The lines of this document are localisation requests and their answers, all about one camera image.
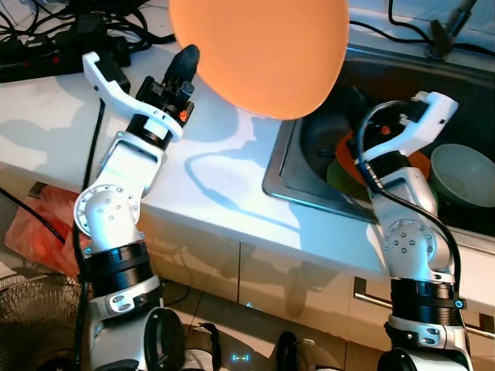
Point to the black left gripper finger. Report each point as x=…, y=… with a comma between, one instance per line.
x=187, y=63

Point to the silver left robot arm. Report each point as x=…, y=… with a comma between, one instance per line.
x=116, y=209

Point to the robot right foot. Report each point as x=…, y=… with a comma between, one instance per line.
x=305, y=355

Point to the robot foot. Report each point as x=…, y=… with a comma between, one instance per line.
x=305, y=355
x=205, y=352

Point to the grey bowl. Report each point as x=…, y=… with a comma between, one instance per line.
x=464, y=174

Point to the orange plastic plate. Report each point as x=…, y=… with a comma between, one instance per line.
x=263, y=54

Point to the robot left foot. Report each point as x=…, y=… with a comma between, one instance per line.
x=205, y=352

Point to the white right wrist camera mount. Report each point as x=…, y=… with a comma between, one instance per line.
x=433, y=112

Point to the dark metal faucet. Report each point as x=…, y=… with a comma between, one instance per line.
x=442, y=39

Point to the white kitchen cabinet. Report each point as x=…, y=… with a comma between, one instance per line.
x=271, y=270

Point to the green plate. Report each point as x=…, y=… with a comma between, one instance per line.
x=340, y=182

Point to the stainless steel sink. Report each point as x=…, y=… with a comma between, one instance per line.
x=309, y=147

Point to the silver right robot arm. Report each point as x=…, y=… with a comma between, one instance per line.
x=410, y=247

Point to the black power strip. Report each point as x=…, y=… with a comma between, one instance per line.
x=39, y=62

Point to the red plastic bag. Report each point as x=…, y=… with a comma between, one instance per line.
x=39, y=232

